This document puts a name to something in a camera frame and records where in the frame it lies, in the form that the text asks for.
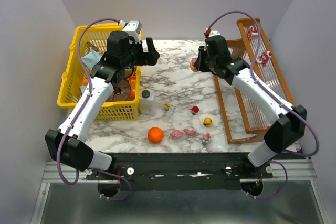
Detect pink white toy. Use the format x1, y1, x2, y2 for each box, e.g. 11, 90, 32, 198
183, 126, 197, 136

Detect orange fruit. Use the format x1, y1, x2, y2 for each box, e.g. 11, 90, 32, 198
148, 127, 164, 144

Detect pink round toy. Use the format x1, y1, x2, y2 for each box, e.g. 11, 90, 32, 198
170, 130, 184, 139

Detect brown tape roll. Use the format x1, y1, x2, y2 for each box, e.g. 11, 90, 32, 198
106, 83, 131, 102

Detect yellow duck toy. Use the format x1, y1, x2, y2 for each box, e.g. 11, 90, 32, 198
203, 117, 212, 127

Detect red white bear toy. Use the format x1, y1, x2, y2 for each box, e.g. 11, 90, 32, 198
247, 24, 259, 39

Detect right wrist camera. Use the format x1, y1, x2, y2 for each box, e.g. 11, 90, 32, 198
204, 28, 221, 38

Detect brown tiered wooden shelf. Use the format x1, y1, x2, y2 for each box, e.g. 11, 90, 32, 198
214, 18, 294, 144

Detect light blue plastic pouch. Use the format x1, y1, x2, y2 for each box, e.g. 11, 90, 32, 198
81, 48, 101, 70

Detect white bottle black cap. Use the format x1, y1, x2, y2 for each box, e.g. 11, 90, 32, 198
139, 89, 156, 116

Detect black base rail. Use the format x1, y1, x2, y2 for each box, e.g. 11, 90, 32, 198
86, 152, 274, 192

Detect pink strawberry bear toy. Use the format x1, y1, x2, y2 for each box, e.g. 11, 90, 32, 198
256, 50, 273, 67

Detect white blue box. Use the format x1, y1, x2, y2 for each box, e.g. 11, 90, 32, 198
79, 84, 90, 102

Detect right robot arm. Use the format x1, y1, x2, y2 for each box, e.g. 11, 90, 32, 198
194, 32, 307, 169

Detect small minion toy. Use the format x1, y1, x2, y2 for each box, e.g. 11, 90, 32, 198
163, 102, 170, 111

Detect red hat figure toy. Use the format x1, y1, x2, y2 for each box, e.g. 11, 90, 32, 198
190, 106, 199, 115

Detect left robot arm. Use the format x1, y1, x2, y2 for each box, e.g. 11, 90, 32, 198
45, 31, 160, 171

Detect pink bunny figure toy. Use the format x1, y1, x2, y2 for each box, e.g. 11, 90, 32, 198
202, 132, 211, 146

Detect yellow plastic basket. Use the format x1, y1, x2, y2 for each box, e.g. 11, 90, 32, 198
57, 23, 142, 122

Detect orange bottle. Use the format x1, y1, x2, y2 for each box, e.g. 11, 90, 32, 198
128, 73, 138, 101

